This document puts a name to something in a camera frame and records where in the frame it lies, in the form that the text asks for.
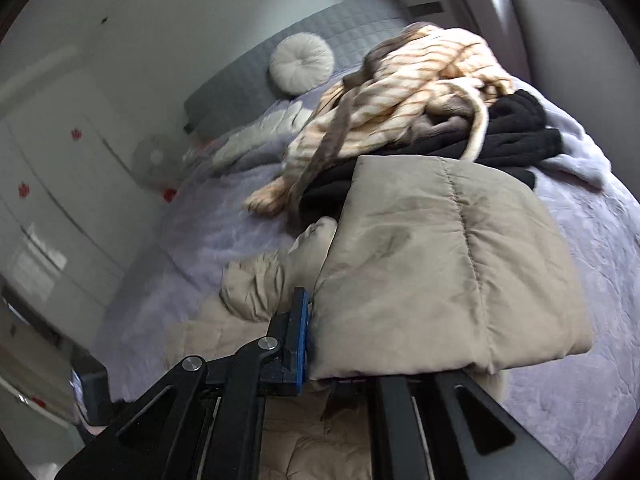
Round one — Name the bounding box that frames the white dresser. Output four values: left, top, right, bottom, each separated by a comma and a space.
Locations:
0, 302, 87, 431

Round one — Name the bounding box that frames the grey quilted headboard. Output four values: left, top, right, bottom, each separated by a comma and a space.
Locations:
183, 0, 416, 133

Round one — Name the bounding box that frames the cream striped robe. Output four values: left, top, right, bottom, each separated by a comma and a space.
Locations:
243, 22, 516, 217

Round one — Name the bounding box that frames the white grey furry pillow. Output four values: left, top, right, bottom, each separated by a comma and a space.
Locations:
182, 109, 311, 176

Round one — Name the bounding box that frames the white wardrobe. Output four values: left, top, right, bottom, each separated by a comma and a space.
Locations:
0, 45, 168, 311

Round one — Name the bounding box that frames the grey wall panel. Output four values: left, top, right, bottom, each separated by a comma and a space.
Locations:
512, 0, 640, 111

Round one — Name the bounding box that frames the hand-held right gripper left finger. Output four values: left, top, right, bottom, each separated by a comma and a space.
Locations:
54, 287, 316, 480

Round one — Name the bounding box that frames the black garment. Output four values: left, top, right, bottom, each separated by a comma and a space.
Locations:
298, 89, 563, 226

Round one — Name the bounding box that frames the lavender bed blanket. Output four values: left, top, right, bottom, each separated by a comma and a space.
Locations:
95, 77, 640, 451

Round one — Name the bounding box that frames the beige puffer jacket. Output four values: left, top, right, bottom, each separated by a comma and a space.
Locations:
167, 156, 593, 480

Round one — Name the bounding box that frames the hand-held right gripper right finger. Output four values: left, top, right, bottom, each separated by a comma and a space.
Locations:
325, 370, 576, 480

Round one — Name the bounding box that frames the round white cushion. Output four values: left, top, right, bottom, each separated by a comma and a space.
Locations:
269, 35, 335, 96

